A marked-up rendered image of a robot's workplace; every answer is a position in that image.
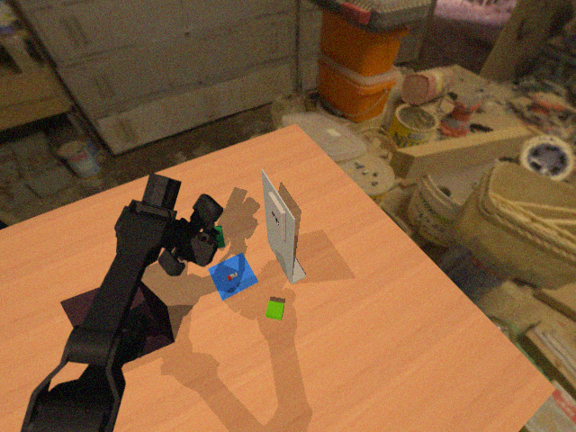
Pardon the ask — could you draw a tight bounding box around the green square block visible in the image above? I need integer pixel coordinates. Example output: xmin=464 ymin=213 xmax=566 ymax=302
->
xmin=265 ymin=301 xmax=284 ymax=320

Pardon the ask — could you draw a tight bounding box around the blue flat square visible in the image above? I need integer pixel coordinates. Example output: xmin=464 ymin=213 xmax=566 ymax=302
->
xmin=208 ymin=253 xmax=258 ymax=301

